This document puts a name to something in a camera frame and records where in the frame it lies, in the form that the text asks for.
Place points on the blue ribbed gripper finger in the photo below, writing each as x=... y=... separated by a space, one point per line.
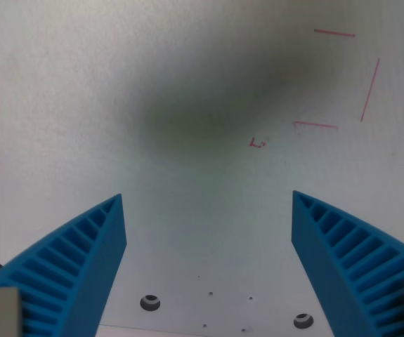
x=82 y=267
x=331 y=267

